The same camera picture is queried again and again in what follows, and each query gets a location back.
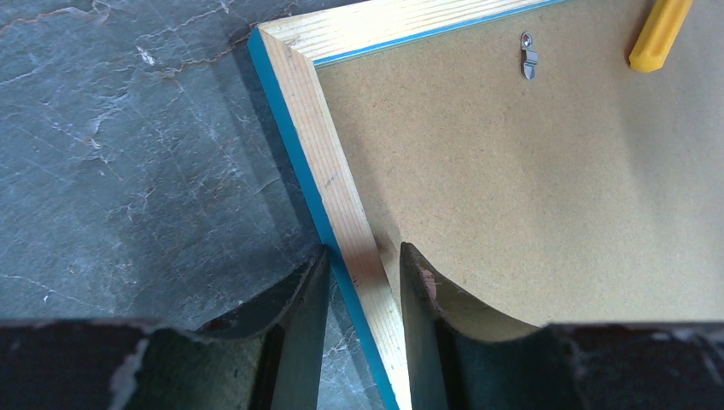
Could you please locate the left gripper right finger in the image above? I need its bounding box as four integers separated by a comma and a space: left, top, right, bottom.
400, 243, 723, 409

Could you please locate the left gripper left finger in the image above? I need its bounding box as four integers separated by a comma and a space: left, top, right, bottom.
1, 247, 330, 409

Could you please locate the blue picture frame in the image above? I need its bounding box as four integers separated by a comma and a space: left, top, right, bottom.
248, 1, 723, 409

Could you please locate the yellow handled screwdriver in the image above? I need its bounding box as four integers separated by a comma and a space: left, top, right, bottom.
628, 0, 693, 73

